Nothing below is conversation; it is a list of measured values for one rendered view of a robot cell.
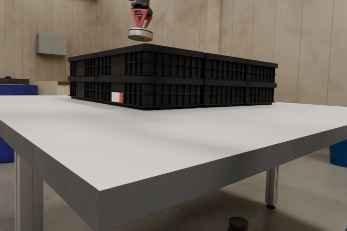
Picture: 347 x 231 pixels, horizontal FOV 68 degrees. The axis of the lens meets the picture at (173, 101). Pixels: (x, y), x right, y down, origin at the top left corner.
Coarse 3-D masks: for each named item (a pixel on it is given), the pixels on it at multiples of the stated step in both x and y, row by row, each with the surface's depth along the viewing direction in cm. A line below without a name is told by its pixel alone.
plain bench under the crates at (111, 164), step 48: (0, 96) 141; (48, 96) 155; (48, 144) 37; (96, 144) 38; (144, 144) 39; (192, 144) 40; (240, 144) 41; (288, 144) 45; (96, 192) 22; (144, 192) 25; (192, 192) 29
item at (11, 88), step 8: (0, 88) 240; (8, 88) 243; (16, 88) 246; (24, 88) 252; (32, 88) 260; (0, 144) 244; (0, 152) 244; (8, 152) 246; (0, 160) 244; (8, 160) 247
